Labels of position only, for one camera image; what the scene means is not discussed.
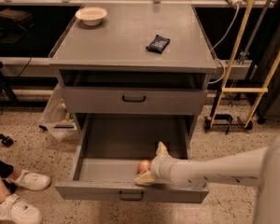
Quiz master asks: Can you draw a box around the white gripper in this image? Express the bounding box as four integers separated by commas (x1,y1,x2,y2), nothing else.
134,142,178,185

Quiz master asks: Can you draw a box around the red apple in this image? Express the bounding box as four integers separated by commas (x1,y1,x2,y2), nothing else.
137,160,151,173

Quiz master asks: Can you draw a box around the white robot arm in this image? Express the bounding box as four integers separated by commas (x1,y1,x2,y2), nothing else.
134,134,280,224

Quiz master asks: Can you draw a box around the open grey middle drawer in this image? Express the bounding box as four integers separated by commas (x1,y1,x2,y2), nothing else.
56,114,208,203

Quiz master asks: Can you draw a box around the closed grey top drawer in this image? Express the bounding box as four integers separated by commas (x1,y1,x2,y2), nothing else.
62,87,207,115

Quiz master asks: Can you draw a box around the grey drawer cabinet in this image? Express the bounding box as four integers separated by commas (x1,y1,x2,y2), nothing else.
50,3,216,123

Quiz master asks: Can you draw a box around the black clamp stand base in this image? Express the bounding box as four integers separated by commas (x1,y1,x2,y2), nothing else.
203,114,253,134

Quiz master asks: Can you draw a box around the clear plastic bag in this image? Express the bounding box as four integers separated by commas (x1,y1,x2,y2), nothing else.
39,85,79,141

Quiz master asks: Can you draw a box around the dark blue snack packet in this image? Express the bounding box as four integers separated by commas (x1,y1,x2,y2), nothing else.
146,35,170,54

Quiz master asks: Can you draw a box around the white sneaker upper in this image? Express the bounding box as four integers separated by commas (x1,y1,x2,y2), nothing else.
6,169,51,191

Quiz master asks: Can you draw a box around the white sneaker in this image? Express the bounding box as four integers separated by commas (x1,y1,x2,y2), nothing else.
6,169,51,191
0,194,42,224

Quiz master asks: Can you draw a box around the white sneaker lower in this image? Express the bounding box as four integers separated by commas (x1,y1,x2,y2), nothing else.
0,194,42,224

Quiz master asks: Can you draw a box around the white ceramic bowl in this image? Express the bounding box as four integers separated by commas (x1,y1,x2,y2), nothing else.
75,7,107,26

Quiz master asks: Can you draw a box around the black box on shelf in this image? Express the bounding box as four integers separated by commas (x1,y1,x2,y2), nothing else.
0,8,34,32

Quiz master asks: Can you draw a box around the white power cable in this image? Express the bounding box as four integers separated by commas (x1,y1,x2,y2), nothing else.
207,0,246,85

